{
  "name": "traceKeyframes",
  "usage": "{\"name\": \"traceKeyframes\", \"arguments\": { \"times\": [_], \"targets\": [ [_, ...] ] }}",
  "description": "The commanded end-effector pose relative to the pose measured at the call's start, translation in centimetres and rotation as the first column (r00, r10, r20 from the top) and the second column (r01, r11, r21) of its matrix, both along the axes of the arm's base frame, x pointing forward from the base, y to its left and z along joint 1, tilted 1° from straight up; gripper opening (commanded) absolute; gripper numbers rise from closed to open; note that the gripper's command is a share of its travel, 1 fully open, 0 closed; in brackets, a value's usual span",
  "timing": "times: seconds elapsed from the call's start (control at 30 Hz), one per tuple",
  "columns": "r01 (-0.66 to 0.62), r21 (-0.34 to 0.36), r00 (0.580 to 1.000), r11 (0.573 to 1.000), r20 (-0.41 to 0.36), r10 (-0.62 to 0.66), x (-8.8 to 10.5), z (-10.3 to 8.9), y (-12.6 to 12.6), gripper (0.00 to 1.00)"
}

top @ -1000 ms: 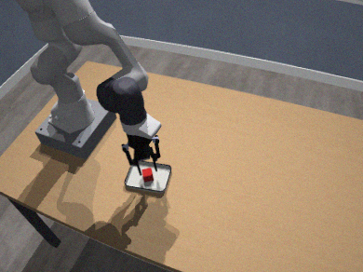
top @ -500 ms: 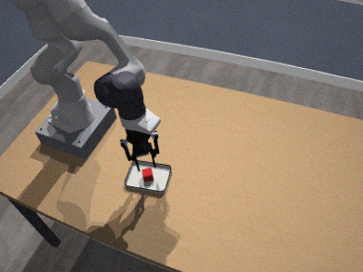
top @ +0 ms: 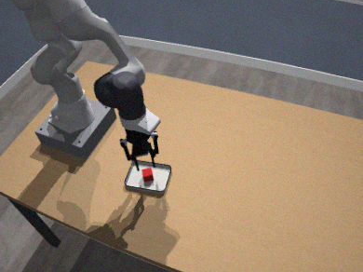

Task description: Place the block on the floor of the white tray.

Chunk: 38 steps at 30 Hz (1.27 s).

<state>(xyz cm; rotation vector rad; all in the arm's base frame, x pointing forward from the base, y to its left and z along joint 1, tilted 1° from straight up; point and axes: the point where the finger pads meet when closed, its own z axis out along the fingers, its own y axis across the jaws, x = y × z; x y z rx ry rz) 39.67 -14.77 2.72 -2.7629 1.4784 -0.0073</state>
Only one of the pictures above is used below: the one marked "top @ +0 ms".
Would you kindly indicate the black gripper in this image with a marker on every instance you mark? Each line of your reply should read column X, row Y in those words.
column 135, row 135

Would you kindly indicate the red cube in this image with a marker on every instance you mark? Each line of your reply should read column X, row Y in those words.
column 147, row 175

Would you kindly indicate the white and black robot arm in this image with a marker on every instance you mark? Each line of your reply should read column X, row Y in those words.
column 119, row 89

